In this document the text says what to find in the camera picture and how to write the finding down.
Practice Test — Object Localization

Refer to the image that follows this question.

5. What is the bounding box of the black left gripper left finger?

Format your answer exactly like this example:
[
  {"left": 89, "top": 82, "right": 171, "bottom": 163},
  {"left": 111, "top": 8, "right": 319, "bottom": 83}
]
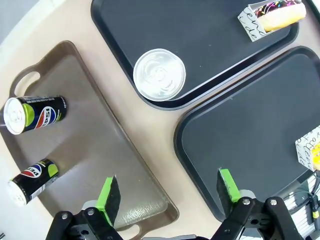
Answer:
[{"left": 46, "top": 174, "right": 123, "bottom": 240}]

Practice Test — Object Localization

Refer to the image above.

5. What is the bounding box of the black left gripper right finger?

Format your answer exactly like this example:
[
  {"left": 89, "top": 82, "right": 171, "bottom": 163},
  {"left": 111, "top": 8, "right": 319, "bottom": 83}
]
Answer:
[{"left": 209, "top": 168, "right": 305, "bottom": 240}]

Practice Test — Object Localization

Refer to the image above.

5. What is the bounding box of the black Pepsi can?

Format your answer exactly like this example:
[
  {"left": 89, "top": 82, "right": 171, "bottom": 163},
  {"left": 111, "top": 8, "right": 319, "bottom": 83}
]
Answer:
[
  {"left": 6, "top": 158, "right": 60, "bottom": 206},
  {"left": 3, "top": 95, "right": 68, "bottom": 136},
  {"left": 132, "top": 48, "right": 187, "bottom": 102}
]

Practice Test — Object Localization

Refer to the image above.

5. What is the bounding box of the black plastic tray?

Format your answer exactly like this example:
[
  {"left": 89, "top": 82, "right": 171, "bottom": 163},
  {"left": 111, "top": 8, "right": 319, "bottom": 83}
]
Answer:
[
  {"left": 90, "top": 0, "right": 300, "bottom": 111},
  {"left": 306, "top": 0, "right": 320, "bottom": 18},
  {"left": 173, "top": 45, "right": 320, "bottom": 222}
]

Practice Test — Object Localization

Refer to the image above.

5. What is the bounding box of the white slatted panel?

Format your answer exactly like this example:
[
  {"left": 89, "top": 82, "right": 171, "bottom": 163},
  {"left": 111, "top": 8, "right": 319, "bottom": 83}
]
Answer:
[{"left": 284, "top": 172, "right": 320, "bottom": 237}]

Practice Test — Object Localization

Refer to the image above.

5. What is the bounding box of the yellow glazed donut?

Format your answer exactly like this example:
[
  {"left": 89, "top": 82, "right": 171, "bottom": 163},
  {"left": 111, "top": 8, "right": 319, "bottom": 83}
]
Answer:
[{"left": 312, "top": 144, "right": 320, "bottom": 171}]

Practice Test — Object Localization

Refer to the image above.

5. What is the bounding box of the chocolate sprinkled donut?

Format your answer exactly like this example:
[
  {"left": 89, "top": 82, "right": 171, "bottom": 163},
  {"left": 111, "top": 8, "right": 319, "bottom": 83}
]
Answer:
[{"left": 253, "top": 0, "right": 307, "bottom": 33}]

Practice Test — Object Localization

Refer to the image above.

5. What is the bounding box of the brown plastic tray with handles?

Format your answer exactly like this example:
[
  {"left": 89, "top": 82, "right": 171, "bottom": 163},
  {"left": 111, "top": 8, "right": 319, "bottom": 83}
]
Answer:
[{"left": 0, "top": 40, "right": 180, "bottom": 237}]

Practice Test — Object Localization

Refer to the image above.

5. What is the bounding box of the black cable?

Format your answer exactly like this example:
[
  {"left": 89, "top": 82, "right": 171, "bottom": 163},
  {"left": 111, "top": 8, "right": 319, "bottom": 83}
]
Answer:
[{"left": 287, "top": 172, "right": 320, "bottom": 226}]

